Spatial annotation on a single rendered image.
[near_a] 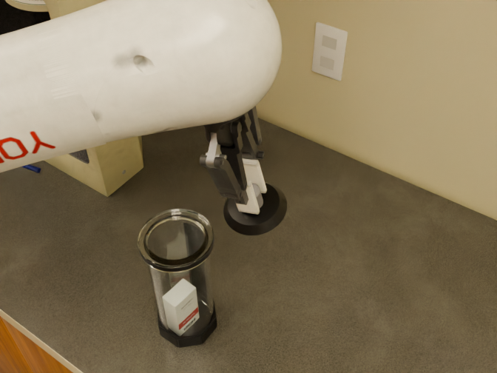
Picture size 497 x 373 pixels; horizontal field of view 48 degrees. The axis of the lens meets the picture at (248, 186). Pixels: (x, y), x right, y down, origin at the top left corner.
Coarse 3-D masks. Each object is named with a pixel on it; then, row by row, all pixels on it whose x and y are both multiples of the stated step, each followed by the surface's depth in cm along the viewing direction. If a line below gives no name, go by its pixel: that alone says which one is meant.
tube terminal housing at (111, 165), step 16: (48, 0) 87; (64, 0) 87; (80, 0) 89; (96, 0) 92; (112, 144) 111; (128, 144) 115; (48, 160) 123; (64, 160) 118; (96, 160) 109; (112, 160) 113; (128, 160) 117; (80, 176) 118; (96, 176) 113; (112, 176) 115; (128, 176) 119; (112, 192) 117
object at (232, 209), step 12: (276, 192) 79; (228, 204) 79; (264, 204) 78; (276, 204) 78; (228, 216) 79; (240, 216) 78; (252, 216) 77; (264, 216) 77; (276, 216) 77; (240, 228) 77; (252, 228) 77; (264, 228) 77
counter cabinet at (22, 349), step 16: (0, 320) 119; (0, 336) 131; (16, 336) 119; (0, 352) 145; (16, 352) 131; (32, 352) 120; (0, 368) 162; (16, 368) 145; (32, 368) 131; (48, 368) 120; (64, 368) 110
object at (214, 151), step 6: (216, 138) 62; (210, 144) 62; (216, 144) 62; (210, 150) 62; (216, 150) 62; (210, 156) 62; (216, 156) 62; (222, 156) 63; (210, 162) 62; (216, 168) 63
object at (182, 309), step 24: (168, 216) 82; (192, 216) 82; (144, 240) 79; (168, 240) 86; (192, 240) 86; (168, 264) 76; (168, 288) 81; (192, 288) 82; (168, 312) 86; (192, 312) 86
